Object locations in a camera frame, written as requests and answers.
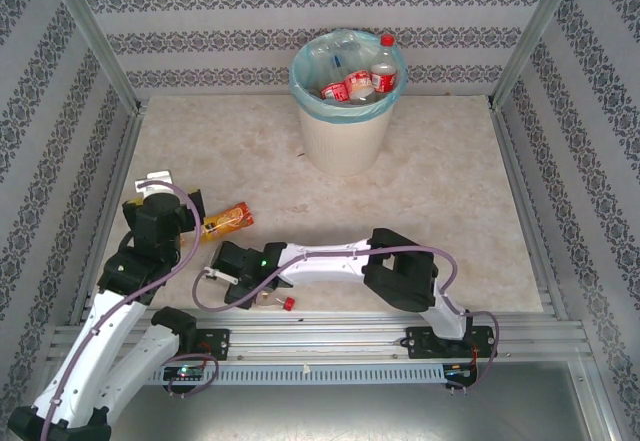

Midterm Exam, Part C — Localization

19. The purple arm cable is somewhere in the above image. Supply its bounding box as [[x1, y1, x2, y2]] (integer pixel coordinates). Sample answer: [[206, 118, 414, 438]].
[[39, 179, 221, 441], [191, 244, 501, 395]]

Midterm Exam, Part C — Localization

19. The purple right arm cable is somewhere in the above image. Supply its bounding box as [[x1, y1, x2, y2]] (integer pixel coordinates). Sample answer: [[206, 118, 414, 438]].
[[191, 244, 501, 395]]

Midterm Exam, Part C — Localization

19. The white cap bottle red-white label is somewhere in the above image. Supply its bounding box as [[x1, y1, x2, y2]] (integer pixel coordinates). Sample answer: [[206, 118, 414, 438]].
[[343, 71, 376, 106]]

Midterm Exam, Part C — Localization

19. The aluminium side rail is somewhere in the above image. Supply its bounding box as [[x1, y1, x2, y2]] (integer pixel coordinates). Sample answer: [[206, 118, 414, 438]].
[[489, 103, 569, 320], [69, 105, 146, 325]]

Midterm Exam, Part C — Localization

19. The orange juice bottle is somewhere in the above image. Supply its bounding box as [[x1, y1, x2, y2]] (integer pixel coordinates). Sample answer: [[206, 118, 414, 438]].
[[199, 201, 255, 243]]

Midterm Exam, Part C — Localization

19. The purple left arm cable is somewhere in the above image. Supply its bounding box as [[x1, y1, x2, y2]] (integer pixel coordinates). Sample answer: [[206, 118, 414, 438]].
[[39, 179, 221, 441]]

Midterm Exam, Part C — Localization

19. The small circuit board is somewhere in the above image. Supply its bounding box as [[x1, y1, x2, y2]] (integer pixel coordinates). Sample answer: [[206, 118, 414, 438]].
[[443, 362, 480, 380], [163, 364, 207, 381]]

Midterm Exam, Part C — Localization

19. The white slotted cable duct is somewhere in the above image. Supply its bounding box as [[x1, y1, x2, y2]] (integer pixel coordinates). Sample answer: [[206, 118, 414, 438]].
[[149, 360, 449, 387]]

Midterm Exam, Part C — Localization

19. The long aluminium base rail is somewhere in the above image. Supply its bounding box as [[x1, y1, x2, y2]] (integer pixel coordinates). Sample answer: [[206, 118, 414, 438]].
[[49, 310, 589, 362]]

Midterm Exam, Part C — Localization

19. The grey metal sheet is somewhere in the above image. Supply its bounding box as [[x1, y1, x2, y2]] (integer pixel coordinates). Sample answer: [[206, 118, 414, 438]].
[[29, 360, 624, 441]]

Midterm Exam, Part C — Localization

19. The white bin with blue liner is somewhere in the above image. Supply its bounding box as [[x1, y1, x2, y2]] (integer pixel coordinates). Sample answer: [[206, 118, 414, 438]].
[[289, 28, 409, 125]]

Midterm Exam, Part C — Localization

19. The aluminium frame post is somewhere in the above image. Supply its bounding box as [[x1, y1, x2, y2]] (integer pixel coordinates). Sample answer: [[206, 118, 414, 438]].
[[39, 0, 146, 115], [489, 0, 589, 107]]

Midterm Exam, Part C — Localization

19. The clear bottle red label red cap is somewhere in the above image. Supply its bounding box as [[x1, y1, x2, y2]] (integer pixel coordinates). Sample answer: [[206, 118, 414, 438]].
[[252, 288, 298, 312], [319, 82, 350, 104], [369, 34, 400, 95]]

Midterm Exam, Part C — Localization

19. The cream plastic bin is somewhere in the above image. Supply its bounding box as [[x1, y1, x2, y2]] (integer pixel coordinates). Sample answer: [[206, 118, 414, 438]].
[[298, 105, 394, 177]]

